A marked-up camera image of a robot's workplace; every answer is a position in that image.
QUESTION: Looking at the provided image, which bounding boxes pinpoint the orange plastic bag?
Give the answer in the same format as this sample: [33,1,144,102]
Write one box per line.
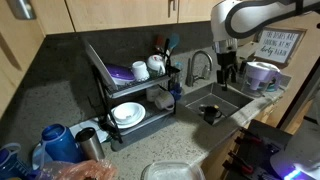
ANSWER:
[36,159,116,180]

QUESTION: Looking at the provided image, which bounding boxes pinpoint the blue jug with handle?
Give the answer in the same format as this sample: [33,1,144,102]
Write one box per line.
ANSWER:
[0,142,33,180]

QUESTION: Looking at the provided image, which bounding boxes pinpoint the plain white mug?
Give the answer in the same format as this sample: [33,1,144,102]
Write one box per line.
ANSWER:
[131,60,151,82]

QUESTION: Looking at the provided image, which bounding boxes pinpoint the steel gooseneck faucet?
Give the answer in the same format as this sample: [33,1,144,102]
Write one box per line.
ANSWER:
[185,49,214,88]

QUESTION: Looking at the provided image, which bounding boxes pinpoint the black two-tier drying rack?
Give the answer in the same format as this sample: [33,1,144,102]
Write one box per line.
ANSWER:
[91,64,181,144]

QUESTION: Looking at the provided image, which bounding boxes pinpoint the black mug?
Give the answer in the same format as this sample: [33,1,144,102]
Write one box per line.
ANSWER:
[199,104,224,126]

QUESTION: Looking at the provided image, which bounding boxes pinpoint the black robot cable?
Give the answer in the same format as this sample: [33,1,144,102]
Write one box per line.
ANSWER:
[224,0,320,39]

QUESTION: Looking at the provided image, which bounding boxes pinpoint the teal spatula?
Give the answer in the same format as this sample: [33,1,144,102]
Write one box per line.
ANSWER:
[166,33,181,56]

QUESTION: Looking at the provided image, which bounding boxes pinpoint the purple bowl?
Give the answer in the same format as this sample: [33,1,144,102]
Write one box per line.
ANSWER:
[105,64,136,85]

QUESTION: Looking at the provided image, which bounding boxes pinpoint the black utensil holder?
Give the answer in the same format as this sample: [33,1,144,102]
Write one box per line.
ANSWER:
[166,65,181,93]

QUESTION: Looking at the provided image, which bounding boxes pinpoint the stainless steel sink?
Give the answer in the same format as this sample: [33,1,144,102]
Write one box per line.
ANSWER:
[178,82,255,126]

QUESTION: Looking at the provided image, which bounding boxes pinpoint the white cup behind mug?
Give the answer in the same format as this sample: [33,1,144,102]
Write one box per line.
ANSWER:
[145,85,163,103]

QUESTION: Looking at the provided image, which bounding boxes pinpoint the white plates stack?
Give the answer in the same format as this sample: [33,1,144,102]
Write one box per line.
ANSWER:
[108,101,147,130]

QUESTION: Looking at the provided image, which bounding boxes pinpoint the white paper sheet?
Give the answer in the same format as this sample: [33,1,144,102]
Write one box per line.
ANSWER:
[68,116,111,144]

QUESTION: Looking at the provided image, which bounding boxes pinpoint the blue dish soap bottle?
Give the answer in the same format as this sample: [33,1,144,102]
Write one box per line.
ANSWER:
[170,61,185,101]

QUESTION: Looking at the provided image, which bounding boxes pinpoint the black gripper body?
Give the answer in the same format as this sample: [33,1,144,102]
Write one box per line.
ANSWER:
[216,52,239,84]

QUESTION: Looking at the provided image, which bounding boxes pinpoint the stainless steel tumbler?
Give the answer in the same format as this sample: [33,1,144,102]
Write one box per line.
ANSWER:
[75,127,106,163]

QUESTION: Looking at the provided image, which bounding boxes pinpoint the clear plastic lunchbox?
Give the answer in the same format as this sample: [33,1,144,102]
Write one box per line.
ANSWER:
[140,161,206,180]

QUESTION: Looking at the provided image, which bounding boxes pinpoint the framed dishes sign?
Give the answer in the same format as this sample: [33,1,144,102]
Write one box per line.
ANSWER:
[253,27,306,68]

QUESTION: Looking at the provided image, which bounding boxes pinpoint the purple white water filter pitcher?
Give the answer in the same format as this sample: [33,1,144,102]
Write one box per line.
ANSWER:
[244,61,283,95]

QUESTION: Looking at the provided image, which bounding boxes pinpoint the white mug lying sideways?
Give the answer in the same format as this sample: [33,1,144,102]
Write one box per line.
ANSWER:
[154,91,176,112]

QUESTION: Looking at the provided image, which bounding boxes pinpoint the white cup with red print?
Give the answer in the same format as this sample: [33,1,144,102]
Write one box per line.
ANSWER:
[146,54,167,76]

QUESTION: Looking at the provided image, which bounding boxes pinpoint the blue water bottle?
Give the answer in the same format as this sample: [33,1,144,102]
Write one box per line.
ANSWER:
[31,123,85,171]

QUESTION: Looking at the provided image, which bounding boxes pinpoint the metal cabinet handle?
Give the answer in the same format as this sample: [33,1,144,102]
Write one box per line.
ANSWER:
[168,0,178,18]
[6,0,36,21]

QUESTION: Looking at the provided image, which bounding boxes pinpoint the large white plate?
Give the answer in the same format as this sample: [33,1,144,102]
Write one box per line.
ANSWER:
[83,41,119,92]

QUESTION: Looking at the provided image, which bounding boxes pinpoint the black stand with red clamps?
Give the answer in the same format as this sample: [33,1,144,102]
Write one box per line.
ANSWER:
[221,119,295,180]

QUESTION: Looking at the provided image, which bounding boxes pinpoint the black spatula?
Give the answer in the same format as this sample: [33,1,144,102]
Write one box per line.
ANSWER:
[163,38,171,66]

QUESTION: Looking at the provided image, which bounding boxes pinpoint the white bowl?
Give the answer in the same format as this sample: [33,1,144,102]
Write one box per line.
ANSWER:
[113,102,143,123]

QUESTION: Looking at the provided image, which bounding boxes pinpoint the red spatula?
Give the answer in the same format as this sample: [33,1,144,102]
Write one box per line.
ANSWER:
[154,34,166,54]

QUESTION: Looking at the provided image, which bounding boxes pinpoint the gray drying mat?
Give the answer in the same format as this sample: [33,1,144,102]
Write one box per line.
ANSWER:
[109,115,178,153]

